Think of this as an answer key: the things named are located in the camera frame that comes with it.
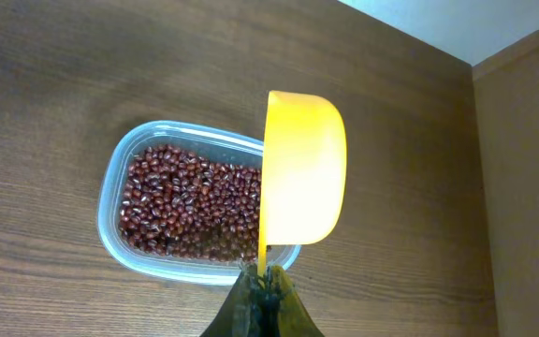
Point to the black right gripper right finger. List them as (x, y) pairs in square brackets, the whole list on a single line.
[(287, 314)]

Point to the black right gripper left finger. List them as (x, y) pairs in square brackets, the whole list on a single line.
[(240, 314)]

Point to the red beans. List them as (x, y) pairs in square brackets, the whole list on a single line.
[(181, 204)]

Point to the orange measuring scoop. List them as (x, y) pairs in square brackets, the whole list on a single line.
[(303, 171)]

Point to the clear plastic container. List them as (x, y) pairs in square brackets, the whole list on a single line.
[(216, 144)]

